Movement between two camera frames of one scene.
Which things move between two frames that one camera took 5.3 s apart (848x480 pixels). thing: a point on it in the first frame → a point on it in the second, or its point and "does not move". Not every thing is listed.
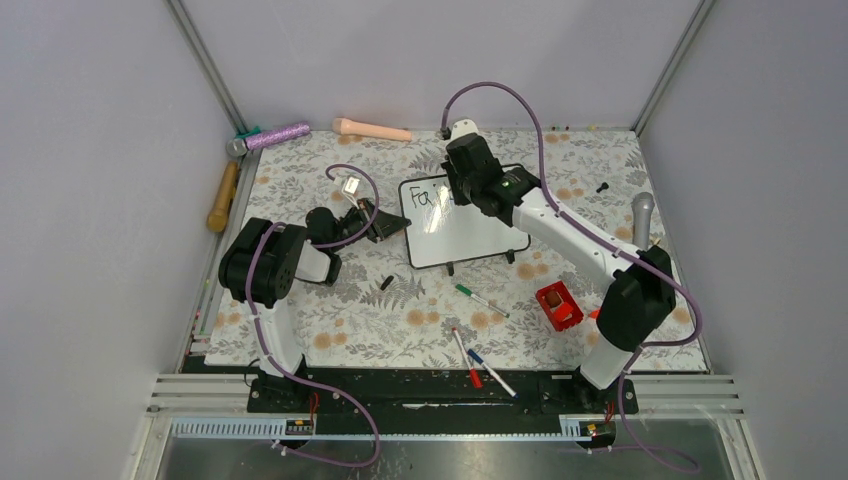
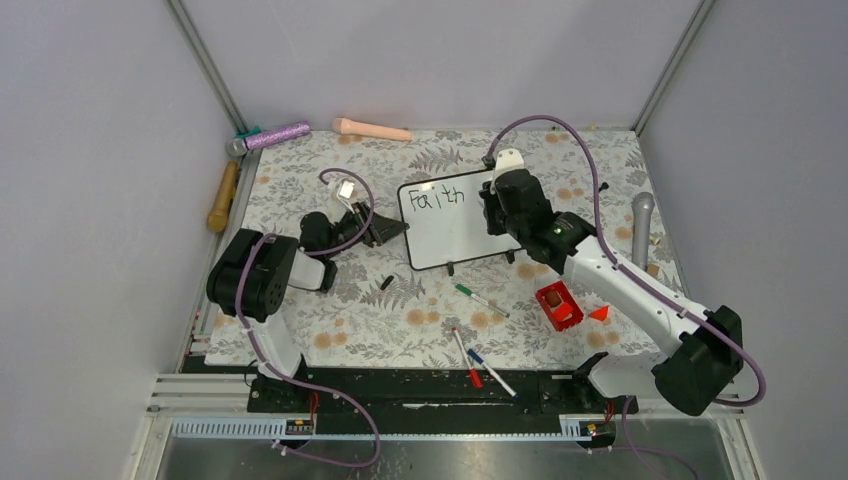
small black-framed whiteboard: [441, 232] does not move
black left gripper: [384, 223] does not move
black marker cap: [387, 282] does not move
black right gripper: [452, 173] → [490, 200]
